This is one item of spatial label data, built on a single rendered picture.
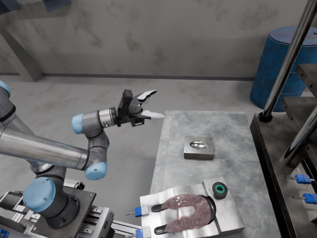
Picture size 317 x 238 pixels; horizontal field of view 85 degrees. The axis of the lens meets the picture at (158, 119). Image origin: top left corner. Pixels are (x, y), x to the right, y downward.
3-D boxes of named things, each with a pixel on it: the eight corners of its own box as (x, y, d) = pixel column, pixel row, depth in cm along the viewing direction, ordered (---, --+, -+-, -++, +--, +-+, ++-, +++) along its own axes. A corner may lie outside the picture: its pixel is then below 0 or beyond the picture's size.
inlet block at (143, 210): (126, 221, 97) (124, 217, 93) (126, 211, 101) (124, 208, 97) (149, 216, 97) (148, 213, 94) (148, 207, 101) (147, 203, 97)
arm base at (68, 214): (41, 225, 81) (27, 217, 74) (61, 192, 91) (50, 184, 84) (68, 232, 77) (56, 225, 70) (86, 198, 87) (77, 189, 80)
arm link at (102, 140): (92, 161, 73) (81, 146, 66) (94, 141, 81) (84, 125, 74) (111, 157, 74) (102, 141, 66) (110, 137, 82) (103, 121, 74)
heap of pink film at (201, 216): (165, 237, 87) (164, 233, 81) (160, 200, 100) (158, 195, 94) (216, 226, 87) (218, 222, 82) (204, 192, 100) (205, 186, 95)
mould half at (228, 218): (145, 252, 88) (141, 248, 81) (141, 200, 107) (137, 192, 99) (240, 233, 89) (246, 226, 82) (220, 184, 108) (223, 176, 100)
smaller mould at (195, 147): (184, 158, 125) (183, 152, 120) (185, 141, 135) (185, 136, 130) (212, 160, 121) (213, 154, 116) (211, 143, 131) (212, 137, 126)
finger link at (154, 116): (166, 123, 69) (145, 118, 71) (165, 114, 64) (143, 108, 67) (163, 130, 67) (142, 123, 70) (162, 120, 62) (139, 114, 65)
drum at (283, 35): (292, 89, 287) (325, 23, 218) (300, 115, 244) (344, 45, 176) (248, 85, 307) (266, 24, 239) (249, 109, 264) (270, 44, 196)
